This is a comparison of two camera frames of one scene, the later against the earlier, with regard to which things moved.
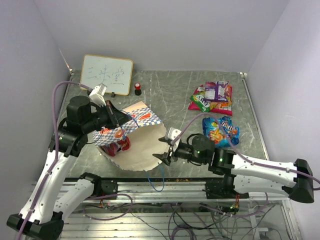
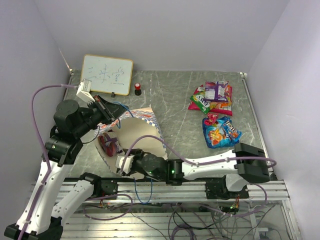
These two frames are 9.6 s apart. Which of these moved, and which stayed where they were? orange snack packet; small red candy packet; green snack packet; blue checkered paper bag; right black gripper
Moved: right black gripper; small red candy packet
Stayed: blue checkered paper bag; green snack packet; orange snack packet
